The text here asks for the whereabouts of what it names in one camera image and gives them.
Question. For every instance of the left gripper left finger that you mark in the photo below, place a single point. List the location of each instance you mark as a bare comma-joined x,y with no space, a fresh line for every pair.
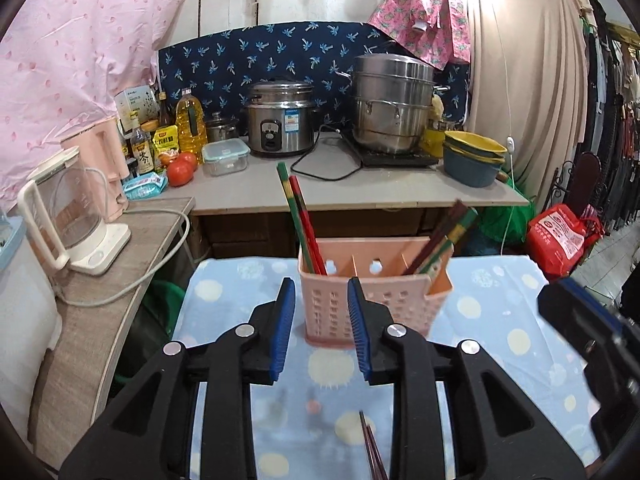
146,431

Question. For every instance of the soy sauce bottle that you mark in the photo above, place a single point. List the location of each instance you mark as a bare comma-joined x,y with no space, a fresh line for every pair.
141,147

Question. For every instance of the wooden side counter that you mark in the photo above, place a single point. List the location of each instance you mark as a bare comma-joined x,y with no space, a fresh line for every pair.
75,378

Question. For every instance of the blue wet wipes pack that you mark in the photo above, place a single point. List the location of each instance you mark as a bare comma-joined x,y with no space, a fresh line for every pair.
146,186

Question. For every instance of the white plastic bin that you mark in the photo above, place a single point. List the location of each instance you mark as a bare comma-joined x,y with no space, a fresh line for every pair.
30,323

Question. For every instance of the stacked yellow blue bowls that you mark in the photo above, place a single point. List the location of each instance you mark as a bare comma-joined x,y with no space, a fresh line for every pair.
471,159

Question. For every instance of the red tomato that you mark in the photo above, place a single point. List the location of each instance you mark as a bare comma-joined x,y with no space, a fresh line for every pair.
181,170

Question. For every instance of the blue planet pattern tablecloth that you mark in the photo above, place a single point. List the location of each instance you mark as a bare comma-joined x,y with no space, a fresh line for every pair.
308,424

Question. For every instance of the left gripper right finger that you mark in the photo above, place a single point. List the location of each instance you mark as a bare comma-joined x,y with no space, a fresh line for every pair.
497,432

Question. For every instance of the green plastic bag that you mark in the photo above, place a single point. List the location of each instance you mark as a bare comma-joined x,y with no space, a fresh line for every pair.
499,230

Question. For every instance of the white box carton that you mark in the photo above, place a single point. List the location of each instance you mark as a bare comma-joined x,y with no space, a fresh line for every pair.
141,100

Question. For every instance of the dark red twisted chopstick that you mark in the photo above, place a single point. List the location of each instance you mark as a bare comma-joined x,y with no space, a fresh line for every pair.
378,454

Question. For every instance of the silver rice cooker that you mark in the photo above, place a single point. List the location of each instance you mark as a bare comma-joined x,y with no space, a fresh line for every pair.
280,118

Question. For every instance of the clear food storage container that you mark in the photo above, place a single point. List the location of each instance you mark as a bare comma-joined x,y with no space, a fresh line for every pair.
225,157

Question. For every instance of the navy patterned backsplash cloth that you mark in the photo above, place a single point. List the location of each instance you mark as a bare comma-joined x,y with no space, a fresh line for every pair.
221,68

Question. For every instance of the yellow seasoning packet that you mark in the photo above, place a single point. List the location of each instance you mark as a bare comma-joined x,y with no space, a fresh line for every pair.
165,145

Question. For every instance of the stainless steel steamer pot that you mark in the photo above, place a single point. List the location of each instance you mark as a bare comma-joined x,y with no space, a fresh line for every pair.
393,95

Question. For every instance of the small steel lidded pot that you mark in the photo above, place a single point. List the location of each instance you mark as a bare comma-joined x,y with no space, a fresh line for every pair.
219,128

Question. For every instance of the pink floral cloth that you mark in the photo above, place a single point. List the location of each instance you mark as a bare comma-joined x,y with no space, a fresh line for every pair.
62,64

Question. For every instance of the kitchen counter top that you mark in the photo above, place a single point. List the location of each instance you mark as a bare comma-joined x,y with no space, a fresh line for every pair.
330,180

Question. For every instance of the pink perforated utensil holder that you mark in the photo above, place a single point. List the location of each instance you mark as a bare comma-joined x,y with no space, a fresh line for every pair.
379,263

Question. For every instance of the green chopstick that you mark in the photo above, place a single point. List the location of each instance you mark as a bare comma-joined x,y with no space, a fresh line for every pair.
292,207
450,239

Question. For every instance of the cooking oil bottle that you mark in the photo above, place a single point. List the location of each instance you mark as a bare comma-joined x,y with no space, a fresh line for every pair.
190,123

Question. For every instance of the pink floral hanging garment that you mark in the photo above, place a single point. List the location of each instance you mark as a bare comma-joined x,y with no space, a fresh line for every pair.
436,31

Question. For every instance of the beige curtain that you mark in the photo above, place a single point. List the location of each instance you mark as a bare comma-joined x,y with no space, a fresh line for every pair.
529,83

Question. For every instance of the red plastic bag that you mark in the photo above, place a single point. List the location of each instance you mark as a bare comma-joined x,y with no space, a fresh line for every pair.
558,240

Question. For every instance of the brown chopstick gold band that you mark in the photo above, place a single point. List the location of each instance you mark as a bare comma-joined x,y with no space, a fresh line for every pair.
374,464

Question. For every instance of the black induction cooker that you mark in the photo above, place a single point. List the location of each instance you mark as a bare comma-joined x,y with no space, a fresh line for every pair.
379,160

